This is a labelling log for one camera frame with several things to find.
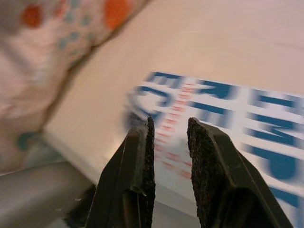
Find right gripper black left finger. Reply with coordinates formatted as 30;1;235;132
85;114;157;228

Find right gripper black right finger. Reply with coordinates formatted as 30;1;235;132
187;117;295;228

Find white book blue letters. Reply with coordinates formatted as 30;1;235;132
123;70;304;210

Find pink patterned pillow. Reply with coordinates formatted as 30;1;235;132
0;0;154;172

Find bed with beige sheet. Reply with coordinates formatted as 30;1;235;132
44;0;304;217

